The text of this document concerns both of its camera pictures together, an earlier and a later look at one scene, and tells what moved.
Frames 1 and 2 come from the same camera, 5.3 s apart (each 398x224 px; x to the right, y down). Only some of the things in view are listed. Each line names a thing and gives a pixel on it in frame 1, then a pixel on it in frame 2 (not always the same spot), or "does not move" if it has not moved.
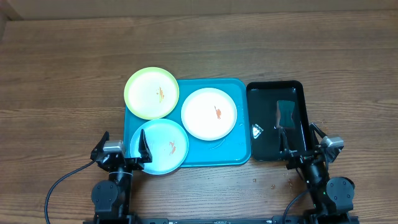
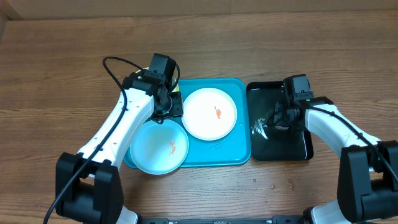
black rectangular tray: (264, 135) does not move
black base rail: (278, 220) does not move
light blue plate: (167, 143) does not move
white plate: (209, 114) does not move
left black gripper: (142, 149) -> (177, 111)
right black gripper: (301, 156) -> (280, 121)
